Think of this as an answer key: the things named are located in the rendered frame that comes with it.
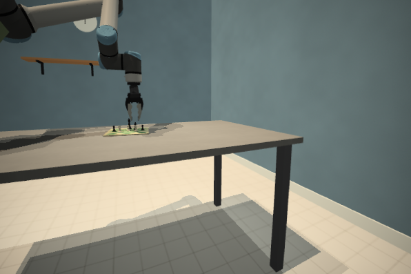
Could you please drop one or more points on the green and cream chessboard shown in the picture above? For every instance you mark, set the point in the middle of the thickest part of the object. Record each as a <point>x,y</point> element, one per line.
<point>125,132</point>

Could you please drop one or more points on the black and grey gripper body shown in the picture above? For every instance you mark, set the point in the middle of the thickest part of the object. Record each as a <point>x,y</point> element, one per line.
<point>133,99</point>

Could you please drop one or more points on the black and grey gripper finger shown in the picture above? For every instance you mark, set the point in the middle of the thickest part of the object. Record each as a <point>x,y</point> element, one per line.
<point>140,107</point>
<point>129,107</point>

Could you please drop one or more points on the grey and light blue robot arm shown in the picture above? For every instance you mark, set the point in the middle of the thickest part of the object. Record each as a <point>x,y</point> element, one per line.
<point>22,21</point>

